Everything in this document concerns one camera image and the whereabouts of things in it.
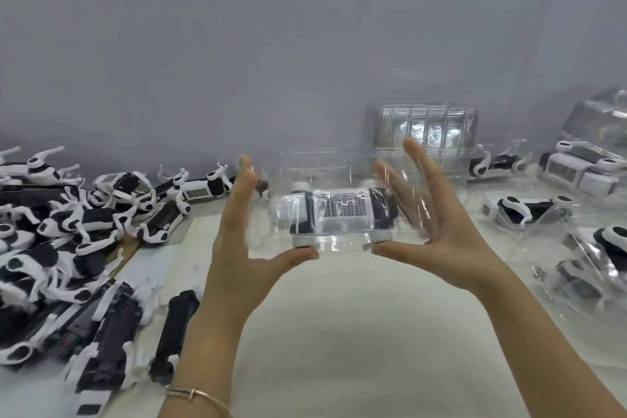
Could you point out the person's left forearm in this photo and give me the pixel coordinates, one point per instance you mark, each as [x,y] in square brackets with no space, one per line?
[215,354]

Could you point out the person's right thumb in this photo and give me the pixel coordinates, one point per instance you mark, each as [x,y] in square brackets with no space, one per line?
[404,251]

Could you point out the black white robot dog toy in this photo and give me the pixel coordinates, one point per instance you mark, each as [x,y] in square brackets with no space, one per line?
[519,211]
[492,164]
[578,170]
[340,209]
[597,256]

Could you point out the pile of robot dog toys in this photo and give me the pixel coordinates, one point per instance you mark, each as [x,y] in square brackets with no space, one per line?
[63,246]

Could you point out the person's right hand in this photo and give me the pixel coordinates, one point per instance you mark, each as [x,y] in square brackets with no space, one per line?
[450,251]

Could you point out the white paper sheet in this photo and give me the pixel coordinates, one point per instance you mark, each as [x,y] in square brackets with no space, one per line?
[147,268]

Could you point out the cream table mat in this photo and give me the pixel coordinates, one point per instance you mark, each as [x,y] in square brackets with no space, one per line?
[362,334]

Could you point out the black toy robot body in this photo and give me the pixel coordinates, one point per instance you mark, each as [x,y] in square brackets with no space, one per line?
[177,329]

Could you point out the person's left thumb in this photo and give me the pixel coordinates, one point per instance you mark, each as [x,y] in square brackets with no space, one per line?
[289,263]

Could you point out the stack of clear plastic shells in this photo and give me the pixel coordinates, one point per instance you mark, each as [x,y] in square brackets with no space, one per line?
[421,131]
[600,114]

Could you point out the clear plastic blister pack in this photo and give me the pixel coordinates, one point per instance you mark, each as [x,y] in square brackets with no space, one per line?
[338,239]

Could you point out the person's left hand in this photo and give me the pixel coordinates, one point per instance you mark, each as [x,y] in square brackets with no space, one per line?
[235,261]

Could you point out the person's right forearm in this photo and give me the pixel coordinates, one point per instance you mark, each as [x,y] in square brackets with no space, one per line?
[539,349]

